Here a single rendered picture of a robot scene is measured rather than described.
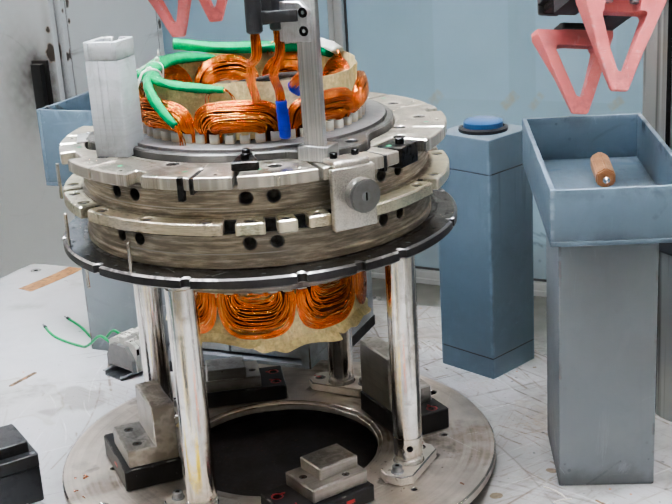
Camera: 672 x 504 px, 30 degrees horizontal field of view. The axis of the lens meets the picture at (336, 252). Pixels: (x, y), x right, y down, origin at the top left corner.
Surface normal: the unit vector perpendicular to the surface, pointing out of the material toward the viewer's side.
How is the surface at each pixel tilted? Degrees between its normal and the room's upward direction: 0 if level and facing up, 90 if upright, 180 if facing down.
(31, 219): 90
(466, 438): 0
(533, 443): 0
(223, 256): 90
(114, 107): 90
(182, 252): 90
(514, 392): 0
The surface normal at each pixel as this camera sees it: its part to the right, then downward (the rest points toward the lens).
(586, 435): -0.06, 0.32
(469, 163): -0.71, 0.26
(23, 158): -0.43, 0.31
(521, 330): 0.70, 0.18
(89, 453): -0.06, -0.95
